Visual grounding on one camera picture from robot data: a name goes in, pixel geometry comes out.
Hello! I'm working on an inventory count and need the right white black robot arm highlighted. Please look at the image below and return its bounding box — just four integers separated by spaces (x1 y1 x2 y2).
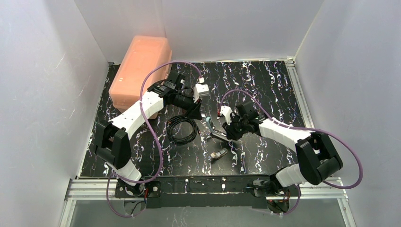
218 102 343 193

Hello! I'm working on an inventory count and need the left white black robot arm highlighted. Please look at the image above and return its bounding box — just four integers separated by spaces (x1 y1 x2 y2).
94 72 209 192

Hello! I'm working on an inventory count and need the orange plastic storage box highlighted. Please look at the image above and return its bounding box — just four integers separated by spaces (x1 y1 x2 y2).
109 35 172 113

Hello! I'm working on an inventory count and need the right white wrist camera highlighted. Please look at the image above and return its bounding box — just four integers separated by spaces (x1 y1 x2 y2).
218 105 233 125

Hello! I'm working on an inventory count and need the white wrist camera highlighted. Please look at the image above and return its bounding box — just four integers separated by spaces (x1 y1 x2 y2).
218 105 233 125
193 83 210 102

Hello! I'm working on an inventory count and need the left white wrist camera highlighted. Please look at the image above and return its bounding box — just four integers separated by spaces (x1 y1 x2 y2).
193 83 210 102

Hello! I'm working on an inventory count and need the coiled black cable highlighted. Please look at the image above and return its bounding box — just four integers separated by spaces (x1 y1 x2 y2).
166 115 201 145

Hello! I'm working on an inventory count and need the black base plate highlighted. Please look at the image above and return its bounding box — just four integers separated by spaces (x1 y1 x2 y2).
114 175 301 212

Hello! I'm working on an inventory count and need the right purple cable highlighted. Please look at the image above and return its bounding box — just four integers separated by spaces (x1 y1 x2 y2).
218 89 364 217

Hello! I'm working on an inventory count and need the aluminium frame rail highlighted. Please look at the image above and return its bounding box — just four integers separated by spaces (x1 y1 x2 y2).
66 60 345 216

